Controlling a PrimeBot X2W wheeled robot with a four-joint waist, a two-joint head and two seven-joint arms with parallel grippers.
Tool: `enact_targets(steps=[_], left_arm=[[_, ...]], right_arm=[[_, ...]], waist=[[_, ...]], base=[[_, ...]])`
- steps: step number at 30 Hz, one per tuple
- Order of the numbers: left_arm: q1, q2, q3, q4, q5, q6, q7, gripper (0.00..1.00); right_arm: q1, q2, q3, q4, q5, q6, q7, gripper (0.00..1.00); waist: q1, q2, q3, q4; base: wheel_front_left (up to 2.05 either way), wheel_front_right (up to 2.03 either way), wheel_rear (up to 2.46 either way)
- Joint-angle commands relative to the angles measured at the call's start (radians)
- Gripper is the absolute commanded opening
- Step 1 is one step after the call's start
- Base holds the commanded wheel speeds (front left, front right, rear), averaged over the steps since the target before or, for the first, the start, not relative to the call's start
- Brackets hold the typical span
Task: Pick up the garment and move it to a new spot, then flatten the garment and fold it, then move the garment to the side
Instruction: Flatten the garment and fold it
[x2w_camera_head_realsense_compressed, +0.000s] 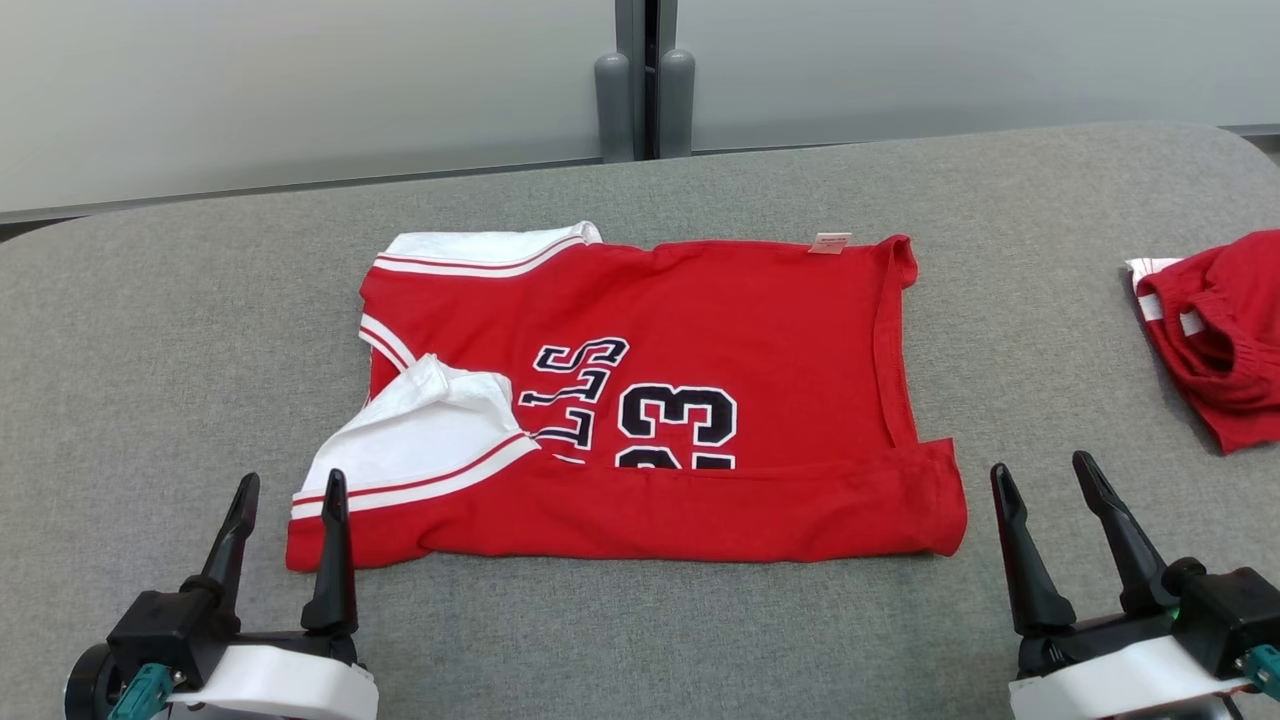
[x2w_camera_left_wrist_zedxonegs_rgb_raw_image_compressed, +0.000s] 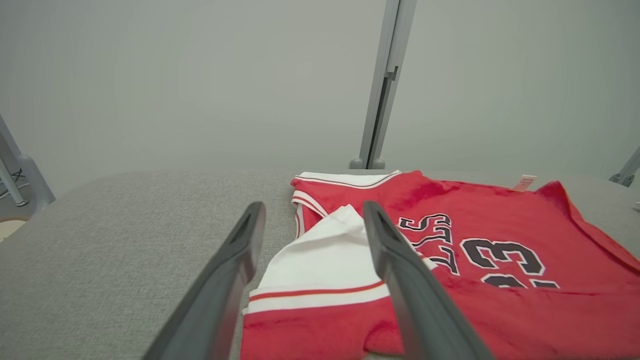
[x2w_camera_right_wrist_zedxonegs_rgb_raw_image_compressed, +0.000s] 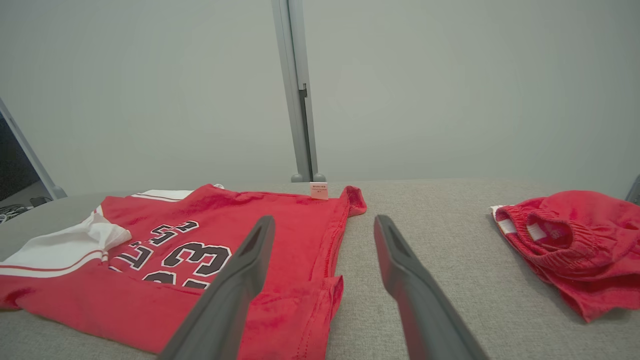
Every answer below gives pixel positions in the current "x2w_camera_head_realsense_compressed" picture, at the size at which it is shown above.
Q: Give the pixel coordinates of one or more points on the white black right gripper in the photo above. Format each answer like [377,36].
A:
[1110,680]

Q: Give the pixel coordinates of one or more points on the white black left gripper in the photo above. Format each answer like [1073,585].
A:
[290,690]

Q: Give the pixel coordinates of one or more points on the red white basketball shorts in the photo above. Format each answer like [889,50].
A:
[1230,340]

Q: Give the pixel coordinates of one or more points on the red white basketball jersey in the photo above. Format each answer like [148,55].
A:
[760,320]

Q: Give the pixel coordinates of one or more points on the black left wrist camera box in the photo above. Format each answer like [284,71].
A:
[165,630]

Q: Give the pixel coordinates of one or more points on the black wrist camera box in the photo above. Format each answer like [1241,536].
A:
[165,630]
[1230,610]

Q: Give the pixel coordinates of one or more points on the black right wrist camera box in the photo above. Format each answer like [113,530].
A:
[1230,610]

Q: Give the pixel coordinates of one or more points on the grey cylindrical post foot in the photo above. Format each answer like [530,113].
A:
[613,110]
[677,105]

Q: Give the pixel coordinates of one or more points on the grey partition post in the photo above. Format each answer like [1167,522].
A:
[630,25]

